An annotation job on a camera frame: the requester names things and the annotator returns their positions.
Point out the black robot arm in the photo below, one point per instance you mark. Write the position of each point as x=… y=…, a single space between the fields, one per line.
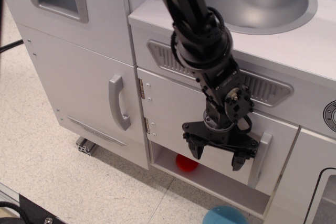
x=203 y=45

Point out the blue ball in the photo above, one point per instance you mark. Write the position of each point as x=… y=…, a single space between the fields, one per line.
x=224 y=214

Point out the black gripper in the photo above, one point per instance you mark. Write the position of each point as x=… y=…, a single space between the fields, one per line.
x=233 y=139

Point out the silver cabinet door handle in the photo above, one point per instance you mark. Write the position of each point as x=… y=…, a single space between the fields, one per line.
x=259 y=159

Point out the white oven door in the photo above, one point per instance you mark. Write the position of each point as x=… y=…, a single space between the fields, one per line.
x=312 y=155

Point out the silver fridge logo badge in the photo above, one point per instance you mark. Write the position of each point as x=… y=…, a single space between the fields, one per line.
x=97 y=132

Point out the lower metal door hinge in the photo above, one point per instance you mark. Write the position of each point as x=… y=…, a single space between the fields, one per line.
x=147 y=125

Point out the white toy kitchen cabinet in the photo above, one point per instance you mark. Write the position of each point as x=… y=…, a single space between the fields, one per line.
x=303 y=58

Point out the white cabinet door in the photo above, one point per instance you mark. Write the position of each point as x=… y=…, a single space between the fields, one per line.
x=169 y=104

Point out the metal door hinge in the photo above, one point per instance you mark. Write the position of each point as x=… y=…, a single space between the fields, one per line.
x=147 y=125
x=141 y=89

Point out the upper metal door hinge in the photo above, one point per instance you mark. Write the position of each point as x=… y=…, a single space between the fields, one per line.
x=141 y=89

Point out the black oven dial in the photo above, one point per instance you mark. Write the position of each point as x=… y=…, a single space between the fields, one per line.
x=329 y=115

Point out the aluminium extrusion foot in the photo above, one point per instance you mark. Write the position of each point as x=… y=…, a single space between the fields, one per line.
x=86 y=146

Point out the silver fridge door handle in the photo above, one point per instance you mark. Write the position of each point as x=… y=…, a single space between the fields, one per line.
x=115 y=86

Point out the red toy tomato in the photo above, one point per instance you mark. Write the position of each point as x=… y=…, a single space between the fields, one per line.
x=185 y=164

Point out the silver vent grille panel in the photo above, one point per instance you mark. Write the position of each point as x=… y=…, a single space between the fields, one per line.
x=263 y=90

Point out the black metal base plate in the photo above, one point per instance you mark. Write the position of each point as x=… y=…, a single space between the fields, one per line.
x=27 y=212

